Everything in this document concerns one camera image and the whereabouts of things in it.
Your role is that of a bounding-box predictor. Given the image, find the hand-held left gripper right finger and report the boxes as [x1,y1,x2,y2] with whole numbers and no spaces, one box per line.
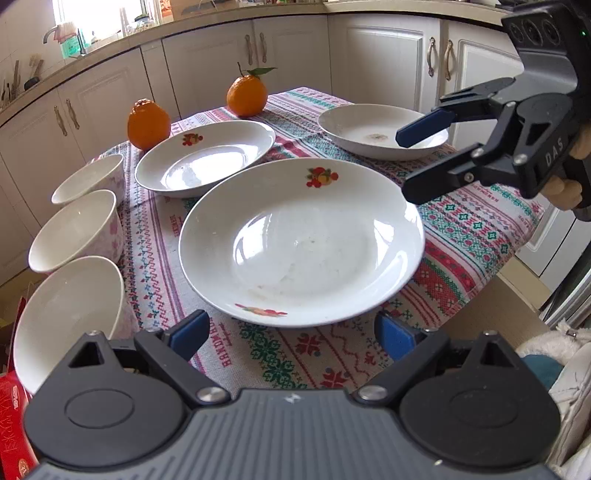
[358,310,520,407]

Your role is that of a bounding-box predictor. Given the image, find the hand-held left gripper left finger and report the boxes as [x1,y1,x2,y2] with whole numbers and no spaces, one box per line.
[69,309,232,408]

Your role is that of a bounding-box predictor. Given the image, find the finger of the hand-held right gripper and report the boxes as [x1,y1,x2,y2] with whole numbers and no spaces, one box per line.
[396,78,518,149]
[401,104,528,206]

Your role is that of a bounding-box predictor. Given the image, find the plain white plate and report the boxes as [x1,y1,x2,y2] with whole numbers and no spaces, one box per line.
[318,104,450,161]

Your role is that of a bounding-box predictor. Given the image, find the plain white bowl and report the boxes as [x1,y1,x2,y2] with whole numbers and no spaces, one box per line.
[13,256,139,395]

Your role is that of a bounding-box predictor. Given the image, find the large white fruit-print plate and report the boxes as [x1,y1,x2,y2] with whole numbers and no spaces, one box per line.
[178,159,426,328]

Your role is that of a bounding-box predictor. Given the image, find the white bowl pink flowers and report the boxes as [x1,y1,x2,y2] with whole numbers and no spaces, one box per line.
[51,154,126,206]
[28,189,125,275]

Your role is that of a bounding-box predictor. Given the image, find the medium white fruit-print plate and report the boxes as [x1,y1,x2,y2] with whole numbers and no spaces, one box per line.
[134,120,276,199]

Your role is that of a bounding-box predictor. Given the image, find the person's right hand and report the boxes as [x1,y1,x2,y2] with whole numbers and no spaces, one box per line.
[540,136,591,210]

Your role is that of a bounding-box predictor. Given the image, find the patterned woven tablecloth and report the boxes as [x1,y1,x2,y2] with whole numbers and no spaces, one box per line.
[88,87,546,391]

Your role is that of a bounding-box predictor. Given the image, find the brown cardboard box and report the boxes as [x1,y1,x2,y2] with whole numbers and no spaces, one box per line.
[443,272,550,352]

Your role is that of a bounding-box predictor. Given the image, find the teal cloth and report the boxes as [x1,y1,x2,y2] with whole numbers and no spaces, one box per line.
[519,354,564,393]

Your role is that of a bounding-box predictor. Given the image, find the orange with green leaf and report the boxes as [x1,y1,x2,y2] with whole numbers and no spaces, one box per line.
[226,62,278,117]

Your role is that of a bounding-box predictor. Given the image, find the white fleece garment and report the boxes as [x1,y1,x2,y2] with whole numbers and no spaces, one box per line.
[517,323,591,472]

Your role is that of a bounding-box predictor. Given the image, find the red box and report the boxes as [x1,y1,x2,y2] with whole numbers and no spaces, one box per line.
[0,369,42,480]

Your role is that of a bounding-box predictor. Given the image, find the orange without leaf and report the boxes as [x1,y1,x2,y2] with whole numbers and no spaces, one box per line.
[127,98,171,151]

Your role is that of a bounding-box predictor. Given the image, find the white kitchen cabinets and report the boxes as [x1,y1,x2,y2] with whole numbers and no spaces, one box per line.
[0,9,591,287]

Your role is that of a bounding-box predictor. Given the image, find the silver faucet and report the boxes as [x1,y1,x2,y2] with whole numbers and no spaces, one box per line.
[43,24,88,58]

